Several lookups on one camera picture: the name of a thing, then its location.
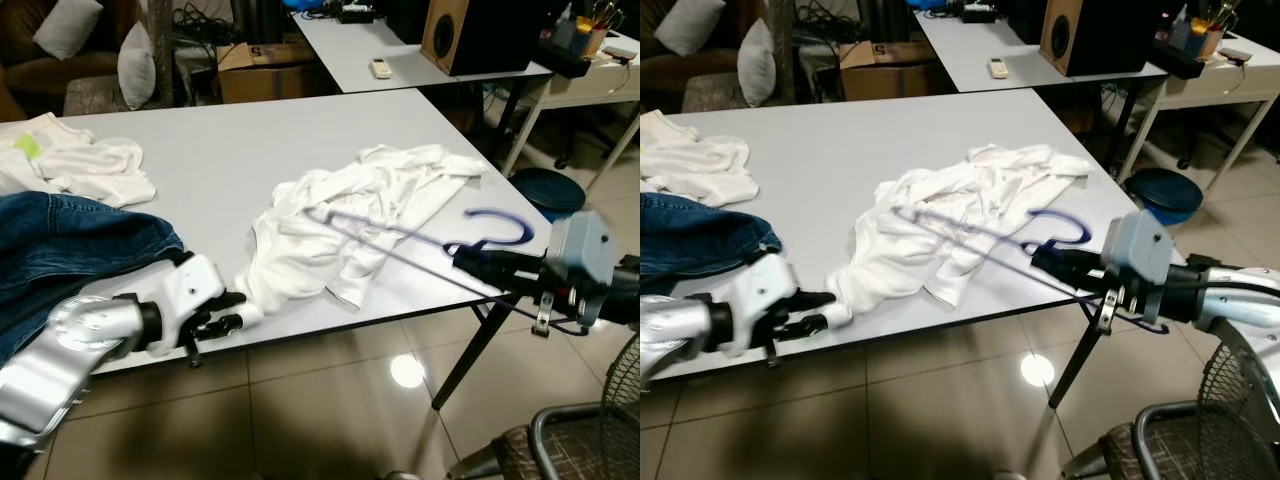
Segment white T-shirt with green print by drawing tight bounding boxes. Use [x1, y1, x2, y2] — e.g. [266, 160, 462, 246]
[0, 112, 158, 209]
[640, 110, 761, 209]

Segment dark blue round stool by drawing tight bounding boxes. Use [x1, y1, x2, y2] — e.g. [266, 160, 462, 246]
[508, 167, 588, 223]
[1125, 167, 1204, 226]

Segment small white desk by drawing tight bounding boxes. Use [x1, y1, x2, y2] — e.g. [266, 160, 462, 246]
[1115, 35, 1280, 191]
[500, 35, 641, 191]

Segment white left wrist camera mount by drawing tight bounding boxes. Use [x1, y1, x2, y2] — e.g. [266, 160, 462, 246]
[150, 253, 227, 358]
[722, 250, 801, 358]

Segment brown cardboard box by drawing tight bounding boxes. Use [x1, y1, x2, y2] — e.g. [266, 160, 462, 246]
[838, 40, 943, 101]
[215, 42, 323, 104]

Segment black wire fan guard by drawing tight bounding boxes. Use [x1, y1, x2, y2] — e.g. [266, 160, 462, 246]
[1195, 318, 1280, 480]
[598, 333, 641, 480]

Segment dark brown sofa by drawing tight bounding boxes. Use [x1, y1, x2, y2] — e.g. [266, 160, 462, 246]
[640, 0, 766, 119]
[0, 0, 146, 119]

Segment light grey pillow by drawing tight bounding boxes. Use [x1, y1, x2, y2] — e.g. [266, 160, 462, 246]
[738, 18, 778, 109]
[33, 0, 104, 61]
[655, 0, 726, 58]
[117, 22, 158, 111]

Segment white shirt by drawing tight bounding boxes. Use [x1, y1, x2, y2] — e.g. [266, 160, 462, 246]
[243, 143, 493, 313]
[828, 143, 1094, 313]

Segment black metal table legs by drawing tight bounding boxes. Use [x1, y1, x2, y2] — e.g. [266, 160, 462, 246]
[1047, 300, 1136, 411]
[430, 293, 523, 411]

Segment black desk organizer with pens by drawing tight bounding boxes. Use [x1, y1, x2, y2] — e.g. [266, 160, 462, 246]
[1152, 10, 1233, 79]
[535, 12, 613, 79]

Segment blue denim jeans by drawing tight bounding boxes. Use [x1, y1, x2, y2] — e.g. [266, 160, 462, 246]
[640, 192, 784, 296]
[0, 190, 188, 366]

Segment white office table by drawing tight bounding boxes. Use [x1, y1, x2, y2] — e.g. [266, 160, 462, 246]
[293, 5, 556, 141]
[913, 5, 1171, 141]

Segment wooden loudspeaker box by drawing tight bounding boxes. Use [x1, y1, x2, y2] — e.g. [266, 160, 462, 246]
[1038, 0, 1166, 78]
[420, 0, 549, 78]

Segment metal chair with plaid seat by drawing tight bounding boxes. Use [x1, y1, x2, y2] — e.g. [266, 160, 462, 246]
[1060, 398, 1280, 480]
[445, 400, 641, 480]

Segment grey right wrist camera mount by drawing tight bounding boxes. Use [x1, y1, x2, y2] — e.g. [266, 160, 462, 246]
[1100, 210, 1178, 301]
[545, 210, 618, 301]

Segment grey woven ottoman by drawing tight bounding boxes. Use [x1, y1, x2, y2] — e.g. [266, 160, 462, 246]
[63, 75, 131, 117]
[685, 72, 751, 113]

